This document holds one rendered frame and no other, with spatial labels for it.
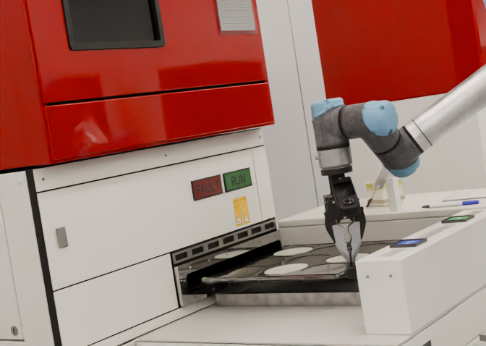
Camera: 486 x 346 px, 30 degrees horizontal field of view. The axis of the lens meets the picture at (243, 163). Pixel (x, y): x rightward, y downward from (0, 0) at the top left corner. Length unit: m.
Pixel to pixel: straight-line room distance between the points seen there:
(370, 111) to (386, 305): 0.45
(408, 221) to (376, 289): 0.58
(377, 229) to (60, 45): 0.94
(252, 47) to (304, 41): 3.26
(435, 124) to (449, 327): 0.46
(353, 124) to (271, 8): 3.45
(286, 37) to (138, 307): 3.61
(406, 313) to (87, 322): 0.65
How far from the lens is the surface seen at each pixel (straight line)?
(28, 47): 1.80
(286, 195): 5.24
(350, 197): 1.96
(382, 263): 1.69
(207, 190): 2.21
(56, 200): 1.85
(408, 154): 2.04
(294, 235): 2.43
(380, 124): 1.93
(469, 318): 1.95
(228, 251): 2.25
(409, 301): 1.70
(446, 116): 2.03
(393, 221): 2.28
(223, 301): 2.17
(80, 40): 1.90
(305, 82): 5.56
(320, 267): 2.04
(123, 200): 1.99
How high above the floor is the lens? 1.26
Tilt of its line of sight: 3 degrees down
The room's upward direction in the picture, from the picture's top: 9 degrees counter-clockwise
